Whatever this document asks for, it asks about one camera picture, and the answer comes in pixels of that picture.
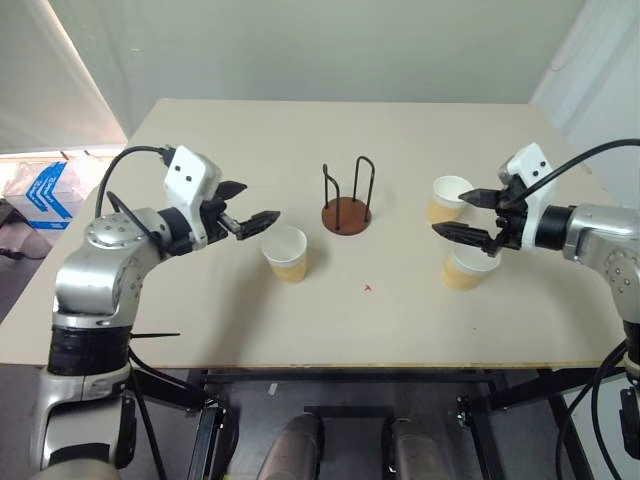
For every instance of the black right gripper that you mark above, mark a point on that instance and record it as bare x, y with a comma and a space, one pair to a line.
510, 225

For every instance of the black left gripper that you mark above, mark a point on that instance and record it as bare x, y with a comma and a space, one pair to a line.
216, 220

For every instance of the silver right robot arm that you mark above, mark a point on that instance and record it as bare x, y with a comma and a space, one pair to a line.
595, 230

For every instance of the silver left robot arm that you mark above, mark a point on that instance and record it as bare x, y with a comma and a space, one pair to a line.
100, 280

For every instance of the white and tan paper cup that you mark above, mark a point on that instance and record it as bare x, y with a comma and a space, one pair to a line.
462, 275
287, 260
442, 200

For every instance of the white box with blue print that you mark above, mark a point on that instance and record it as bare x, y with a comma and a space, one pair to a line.
47, 192

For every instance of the black flat metal bar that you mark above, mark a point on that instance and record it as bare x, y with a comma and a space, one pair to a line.
347, 412

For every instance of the dark grey rounded cylinder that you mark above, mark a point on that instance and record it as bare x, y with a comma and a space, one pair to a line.
420, 450
292, 447

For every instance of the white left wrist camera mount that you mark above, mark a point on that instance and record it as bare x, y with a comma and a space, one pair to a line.
190, 175

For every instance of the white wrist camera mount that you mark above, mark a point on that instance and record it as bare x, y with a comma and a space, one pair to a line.
190, 175
530, 165

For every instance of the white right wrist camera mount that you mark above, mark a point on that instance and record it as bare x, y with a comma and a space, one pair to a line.
530, 165

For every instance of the black metal table frame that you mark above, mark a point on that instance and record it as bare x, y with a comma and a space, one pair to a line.
350, 376

